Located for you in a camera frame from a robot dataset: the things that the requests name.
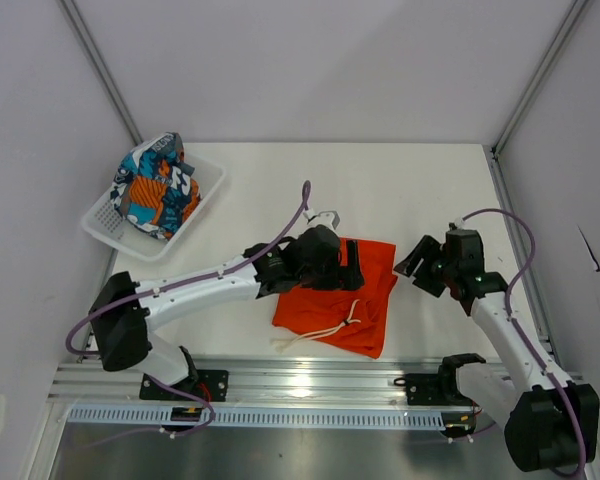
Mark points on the left aluminium frame post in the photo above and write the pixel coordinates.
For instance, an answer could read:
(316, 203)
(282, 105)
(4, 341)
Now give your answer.
(97, 61)

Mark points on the orange shorts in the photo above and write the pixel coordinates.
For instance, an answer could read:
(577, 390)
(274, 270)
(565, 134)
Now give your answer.
(353, 321)

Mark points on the aluminium rail beam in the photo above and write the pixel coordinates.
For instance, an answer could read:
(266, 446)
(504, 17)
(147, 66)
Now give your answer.
(296, 382)

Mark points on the white plastic basket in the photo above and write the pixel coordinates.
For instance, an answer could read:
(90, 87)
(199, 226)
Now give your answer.
(104, 224)

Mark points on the right aluminium frame post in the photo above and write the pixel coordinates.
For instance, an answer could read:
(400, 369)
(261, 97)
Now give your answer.
(549, 59)

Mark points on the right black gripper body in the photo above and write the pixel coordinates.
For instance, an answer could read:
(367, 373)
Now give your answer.
(440, 262)

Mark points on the left aluminium side rail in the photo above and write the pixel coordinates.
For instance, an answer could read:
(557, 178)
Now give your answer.
(81, 340)

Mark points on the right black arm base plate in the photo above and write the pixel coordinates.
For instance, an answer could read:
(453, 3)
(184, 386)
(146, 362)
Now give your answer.
(423, 389)

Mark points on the aluminium side rail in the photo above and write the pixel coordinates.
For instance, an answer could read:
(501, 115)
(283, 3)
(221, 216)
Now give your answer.
(521, 248)
(81, 340)

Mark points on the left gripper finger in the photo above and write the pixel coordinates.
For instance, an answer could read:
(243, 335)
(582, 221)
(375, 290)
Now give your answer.
(322, 282)
(351, 276)

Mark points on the aluminium frame post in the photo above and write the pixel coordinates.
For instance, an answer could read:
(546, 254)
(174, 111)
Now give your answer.
(549, 59)
(97, 61)

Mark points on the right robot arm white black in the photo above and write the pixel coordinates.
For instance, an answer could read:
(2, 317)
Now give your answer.
(549, 421)

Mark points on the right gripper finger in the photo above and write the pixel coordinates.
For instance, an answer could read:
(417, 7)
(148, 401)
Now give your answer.
(432, 279)
(424, 253)

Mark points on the right aluminium side rail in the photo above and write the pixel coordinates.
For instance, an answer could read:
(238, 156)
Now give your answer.
(521, 248)

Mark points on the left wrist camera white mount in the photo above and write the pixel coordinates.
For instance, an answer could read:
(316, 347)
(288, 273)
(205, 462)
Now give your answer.
(327, 218)

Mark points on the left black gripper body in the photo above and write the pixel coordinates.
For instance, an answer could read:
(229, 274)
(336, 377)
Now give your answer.
(331, 266)

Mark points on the colourful patterned shorts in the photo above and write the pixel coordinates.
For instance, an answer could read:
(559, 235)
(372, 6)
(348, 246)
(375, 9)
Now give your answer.
(153, 187)

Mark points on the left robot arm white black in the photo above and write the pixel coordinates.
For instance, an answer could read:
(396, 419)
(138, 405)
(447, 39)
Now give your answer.
(126, 313)

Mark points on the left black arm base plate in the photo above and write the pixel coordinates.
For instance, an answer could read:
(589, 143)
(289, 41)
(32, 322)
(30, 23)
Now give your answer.
(212, 386)

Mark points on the slotted white cable duct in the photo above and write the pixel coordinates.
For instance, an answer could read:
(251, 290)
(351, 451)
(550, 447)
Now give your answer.
(259, 417)

